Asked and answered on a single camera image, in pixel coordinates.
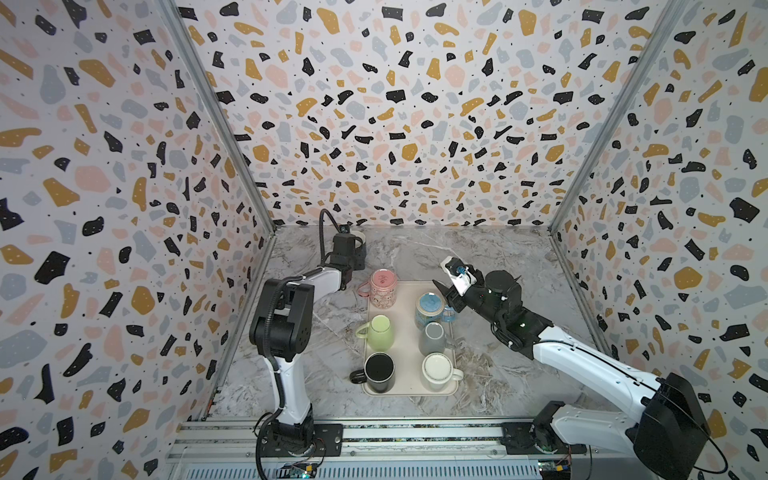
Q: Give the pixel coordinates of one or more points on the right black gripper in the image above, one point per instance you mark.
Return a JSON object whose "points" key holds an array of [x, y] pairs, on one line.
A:
{"points": [[466, 294]]}

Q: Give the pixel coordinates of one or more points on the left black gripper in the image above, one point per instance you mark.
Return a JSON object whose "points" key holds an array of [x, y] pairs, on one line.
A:
{"points": [[357, 260]]}

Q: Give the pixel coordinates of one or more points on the light blue butterfly mug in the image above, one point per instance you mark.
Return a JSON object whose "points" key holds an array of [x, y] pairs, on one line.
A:
{"points": [[430, 308]]}

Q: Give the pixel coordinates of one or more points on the dark green mug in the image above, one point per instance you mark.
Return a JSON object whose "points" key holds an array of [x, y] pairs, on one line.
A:
{"points": [[359, 240]]}

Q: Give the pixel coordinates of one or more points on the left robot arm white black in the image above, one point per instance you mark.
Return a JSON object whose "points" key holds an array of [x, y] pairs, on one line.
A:
{"points": [[281, 330]]}

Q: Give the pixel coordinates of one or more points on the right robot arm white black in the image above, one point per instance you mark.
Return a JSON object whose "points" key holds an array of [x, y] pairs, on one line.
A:
{"points": [[658, 420]]}

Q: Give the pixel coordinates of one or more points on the pink patterned mug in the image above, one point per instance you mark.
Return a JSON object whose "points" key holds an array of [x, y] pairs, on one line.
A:
{"points": [[380, 288]]}

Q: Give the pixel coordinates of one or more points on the grey mug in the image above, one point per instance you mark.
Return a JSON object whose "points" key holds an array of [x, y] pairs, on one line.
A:
{"points": [[433, 339]]}

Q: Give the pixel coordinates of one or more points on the light green mug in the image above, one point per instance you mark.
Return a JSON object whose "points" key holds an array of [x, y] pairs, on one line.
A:
{"points": [[378, 333]]}

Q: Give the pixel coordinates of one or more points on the white mug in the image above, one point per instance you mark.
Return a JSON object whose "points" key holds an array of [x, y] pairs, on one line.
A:
{"points": [[437, 371]]}

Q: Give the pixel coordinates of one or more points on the black mug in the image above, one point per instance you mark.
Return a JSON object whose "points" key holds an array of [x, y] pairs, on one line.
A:
{"points": [[378, 373]]}

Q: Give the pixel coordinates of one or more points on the cream rectangular tray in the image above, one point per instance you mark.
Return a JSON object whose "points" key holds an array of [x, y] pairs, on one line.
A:
{"points": [[404, 352]]}

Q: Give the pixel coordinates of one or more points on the right circuit board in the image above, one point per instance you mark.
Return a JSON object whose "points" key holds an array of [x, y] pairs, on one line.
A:
{"points": [[554, 470]]}

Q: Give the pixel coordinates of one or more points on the left green circuit board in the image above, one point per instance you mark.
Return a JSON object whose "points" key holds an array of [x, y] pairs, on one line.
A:
{"points": [[299, 470]]}

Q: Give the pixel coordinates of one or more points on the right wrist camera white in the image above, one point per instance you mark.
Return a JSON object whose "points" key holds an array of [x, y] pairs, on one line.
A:
{"points": [[460, 274]]}

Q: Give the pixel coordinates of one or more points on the left aluminium corner post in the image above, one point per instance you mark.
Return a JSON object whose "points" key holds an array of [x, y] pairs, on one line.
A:
{"points": [[187, 52]]}

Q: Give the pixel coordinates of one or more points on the aluminium corner post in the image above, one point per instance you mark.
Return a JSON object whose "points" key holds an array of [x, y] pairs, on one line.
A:
{"points": [[187, 52], [668, 18]]}

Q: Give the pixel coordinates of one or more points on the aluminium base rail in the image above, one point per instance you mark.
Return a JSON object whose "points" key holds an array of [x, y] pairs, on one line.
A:
{"points": [[394, 448]]}

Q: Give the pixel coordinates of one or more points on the right aluminium corner post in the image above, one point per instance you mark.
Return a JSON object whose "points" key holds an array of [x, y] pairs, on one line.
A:
{"points": [[668, 18]]}

